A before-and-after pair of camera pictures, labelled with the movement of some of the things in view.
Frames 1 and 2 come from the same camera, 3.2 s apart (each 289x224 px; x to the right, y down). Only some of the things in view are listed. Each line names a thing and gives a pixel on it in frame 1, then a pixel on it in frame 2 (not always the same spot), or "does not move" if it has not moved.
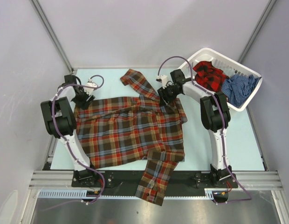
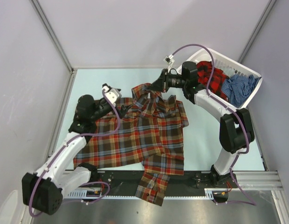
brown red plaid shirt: [116, 130] does not move
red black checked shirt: [209, 76] does not move
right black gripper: [165, 98] → [162, 84]
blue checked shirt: [237, 88] does not move
